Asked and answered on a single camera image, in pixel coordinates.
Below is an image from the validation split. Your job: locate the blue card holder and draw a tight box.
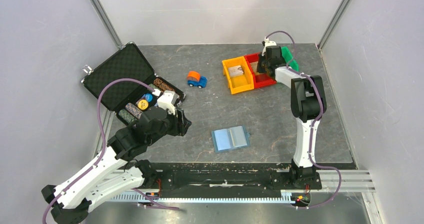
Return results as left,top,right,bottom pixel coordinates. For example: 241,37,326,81
211,126,251,153

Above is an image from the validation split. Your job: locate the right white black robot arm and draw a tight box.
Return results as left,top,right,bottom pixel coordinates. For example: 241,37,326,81
257,41,326,188

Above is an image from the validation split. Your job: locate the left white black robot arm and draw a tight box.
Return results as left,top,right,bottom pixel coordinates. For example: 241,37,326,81
41,107,192,224

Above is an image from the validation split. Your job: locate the white card stack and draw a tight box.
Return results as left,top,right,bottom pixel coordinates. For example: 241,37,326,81
227,65,244,78

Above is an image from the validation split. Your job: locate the green storage bin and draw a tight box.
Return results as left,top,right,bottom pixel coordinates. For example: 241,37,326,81
281,46,299,72

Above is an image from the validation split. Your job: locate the yellow dealer chip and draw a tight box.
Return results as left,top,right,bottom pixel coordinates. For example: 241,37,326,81
137,99,149,111

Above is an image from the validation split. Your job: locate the red storage bin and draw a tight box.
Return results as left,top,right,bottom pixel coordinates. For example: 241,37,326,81
244,53,277,89

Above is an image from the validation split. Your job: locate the black poker chip case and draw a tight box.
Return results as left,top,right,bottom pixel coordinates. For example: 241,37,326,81
81,42,186,125

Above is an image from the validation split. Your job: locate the blue orange toy car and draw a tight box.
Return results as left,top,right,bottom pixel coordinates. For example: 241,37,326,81
187,71,208,88

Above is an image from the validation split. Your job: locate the yellow storage bin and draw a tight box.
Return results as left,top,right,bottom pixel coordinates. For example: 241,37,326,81
222,56,254,95

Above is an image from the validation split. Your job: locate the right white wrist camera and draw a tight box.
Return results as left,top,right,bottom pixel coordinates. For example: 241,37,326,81
261,37,277,56

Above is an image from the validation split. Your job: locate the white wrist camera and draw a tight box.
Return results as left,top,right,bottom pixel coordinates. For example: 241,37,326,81
152,89,179,115
261,37,277,56

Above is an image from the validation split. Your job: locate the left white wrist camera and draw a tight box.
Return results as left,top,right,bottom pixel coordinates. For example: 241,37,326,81
152,89,179,115

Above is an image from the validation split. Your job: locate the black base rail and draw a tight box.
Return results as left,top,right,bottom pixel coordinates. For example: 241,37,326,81
125,162,323,199

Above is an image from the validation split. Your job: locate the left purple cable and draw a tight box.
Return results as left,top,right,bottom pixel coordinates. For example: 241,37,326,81
42,78,186,224

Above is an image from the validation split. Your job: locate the purple cable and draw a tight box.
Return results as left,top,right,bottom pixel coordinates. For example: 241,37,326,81
264,30,343,210
42,78,186,224

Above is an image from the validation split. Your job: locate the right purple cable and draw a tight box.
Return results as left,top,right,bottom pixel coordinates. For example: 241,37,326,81
264,30,343,210

